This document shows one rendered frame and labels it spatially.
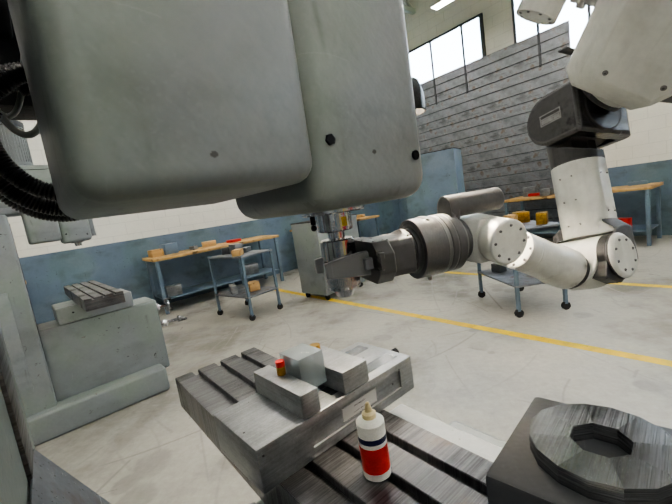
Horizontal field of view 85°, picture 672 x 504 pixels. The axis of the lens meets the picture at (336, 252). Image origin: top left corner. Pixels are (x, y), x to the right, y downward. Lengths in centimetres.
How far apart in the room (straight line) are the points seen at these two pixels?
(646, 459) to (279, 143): 34
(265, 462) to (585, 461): 41
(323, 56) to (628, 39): 47
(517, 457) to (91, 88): 38
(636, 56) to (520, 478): 60
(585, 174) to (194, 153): 69
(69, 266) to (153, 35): 663
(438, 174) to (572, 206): 573
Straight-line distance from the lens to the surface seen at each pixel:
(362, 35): 46
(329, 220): 48
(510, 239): 57
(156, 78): 30
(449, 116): 931
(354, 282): 49
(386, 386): 74
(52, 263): 689
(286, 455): 62
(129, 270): 698
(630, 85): 74
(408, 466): 62
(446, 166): 647
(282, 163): 32
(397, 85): 47
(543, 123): 85
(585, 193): 81
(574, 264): 72
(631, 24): 72
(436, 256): 52
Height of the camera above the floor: 132
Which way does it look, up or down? 8 degrees down
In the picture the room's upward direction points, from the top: 9 degrees counter-clockwise
